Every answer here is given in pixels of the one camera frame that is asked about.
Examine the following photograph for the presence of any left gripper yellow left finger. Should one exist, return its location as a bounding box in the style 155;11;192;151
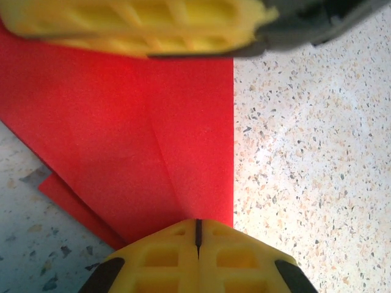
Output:
78;218;201;293

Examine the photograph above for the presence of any red square paper sheet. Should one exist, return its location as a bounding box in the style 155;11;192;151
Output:
0;23;235;250

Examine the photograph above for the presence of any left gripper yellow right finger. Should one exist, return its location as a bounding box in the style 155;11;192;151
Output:
197;218;316;293

